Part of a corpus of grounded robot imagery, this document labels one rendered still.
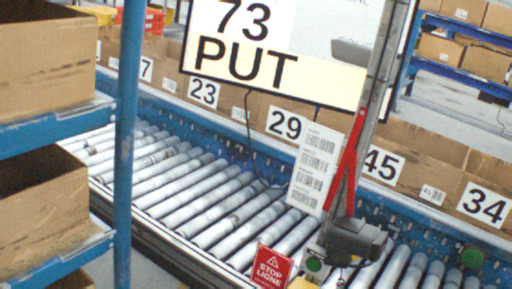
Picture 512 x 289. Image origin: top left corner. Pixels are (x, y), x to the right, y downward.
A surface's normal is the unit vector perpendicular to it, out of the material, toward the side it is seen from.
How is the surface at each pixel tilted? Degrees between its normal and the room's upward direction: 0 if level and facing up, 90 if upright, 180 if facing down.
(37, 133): 90
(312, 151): 90
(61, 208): 91
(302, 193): 90
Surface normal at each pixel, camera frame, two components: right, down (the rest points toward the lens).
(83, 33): 0.82, 0.37
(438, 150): -0.55, 0.26
